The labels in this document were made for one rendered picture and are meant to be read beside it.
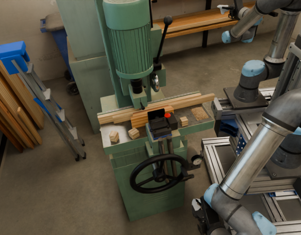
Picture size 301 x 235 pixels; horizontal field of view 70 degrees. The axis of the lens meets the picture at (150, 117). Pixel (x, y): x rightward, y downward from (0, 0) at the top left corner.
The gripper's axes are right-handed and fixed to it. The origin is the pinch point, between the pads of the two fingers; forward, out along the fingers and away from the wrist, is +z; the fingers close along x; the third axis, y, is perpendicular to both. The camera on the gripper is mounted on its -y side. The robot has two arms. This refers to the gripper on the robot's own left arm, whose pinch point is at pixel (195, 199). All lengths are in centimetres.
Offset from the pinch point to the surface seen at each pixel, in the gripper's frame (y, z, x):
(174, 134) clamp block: -26.1, 14.2, -0.9
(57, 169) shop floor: 20, 128, -93
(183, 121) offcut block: -28.8, 23.6, 7.2
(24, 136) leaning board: -15, 149, -120
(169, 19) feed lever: -74, 3, 1
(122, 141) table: -25.3, 25.2, -25.2
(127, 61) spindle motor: -63, 12, -16
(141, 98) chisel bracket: -44, 26, -12
